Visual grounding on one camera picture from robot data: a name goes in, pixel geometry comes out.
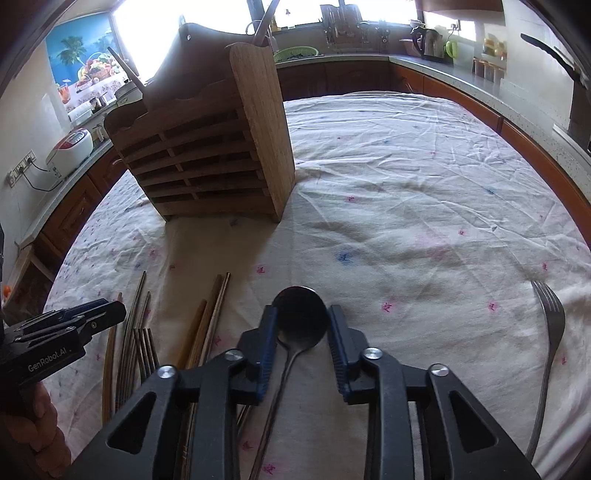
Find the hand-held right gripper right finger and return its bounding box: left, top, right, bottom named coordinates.
left=325, top=305, right=543, bottom=480

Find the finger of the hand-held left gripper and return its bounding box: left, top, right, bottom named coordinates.
left=9, top=298, right=122, bottom=336
left=14, top=302, right=127, bottom=348

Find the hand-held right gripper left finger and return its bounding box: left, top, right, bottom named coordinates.
left=69, top=305, right=279, bottom=480

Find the metal spoon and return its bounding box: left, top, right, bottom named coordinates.
left=249, top=286, right=329, bottom=480

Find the bamboo utensil holder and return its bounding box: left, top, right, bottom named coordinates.
left=104, top=16, right=297, bottom=224

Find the person's left hand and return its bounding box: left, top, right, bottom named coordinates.
left=0, top=382, right=61, bottom=480

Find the metal fork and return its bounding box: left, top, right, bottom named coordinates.
left=524, top=280, right=567, bottom=462
left=131, top=327, right=160, bottom=385

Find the white floral tablecloth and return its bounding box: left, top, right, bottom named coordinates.
left=41, top=91, right=591, bottom=480

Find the white red rice cooker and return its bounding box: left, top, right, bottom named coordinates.
left=45, top=128, right=94, bottom=180

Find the kitchen window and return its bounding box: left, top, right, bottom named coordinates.
left=111, top=0, right=478, bottom=83

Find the green colander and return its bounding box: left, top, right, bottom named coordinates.
left=273, top=46, right=320, bottom=64

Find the spice jar set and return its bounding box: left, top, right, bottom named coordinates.
left=474, top=54, right=507, bottom=85

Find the steel electric kettle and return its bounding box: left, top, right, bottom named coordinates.
left=410, top=25, right=440, bottom=59

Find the metal kitchen faucet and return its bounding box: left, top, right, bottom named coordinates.
left=245, top=19, right=278, bottom=51

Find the metal dish rack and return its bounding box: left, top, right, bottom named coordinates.
left=318, top=2, right=371, bottom=48

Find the black power cable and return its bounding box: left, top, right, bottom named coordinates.
left=21, top=158, right=64, bottom=191

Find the wall socket strip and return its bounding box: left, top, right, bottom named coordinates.
left=6, top=150, right=36, bottom=186

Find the tropical fruit wall poster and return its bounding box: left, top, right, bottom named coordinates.
left=45, top=10, right=139, bottom=114

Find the white pitcher green handle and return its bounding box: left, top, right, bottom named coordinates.
left=434, top=25, right=477, bottom=66

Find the black pan handle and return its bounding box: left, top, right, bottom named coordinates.
left=520, top=33, right=591, bottom=89

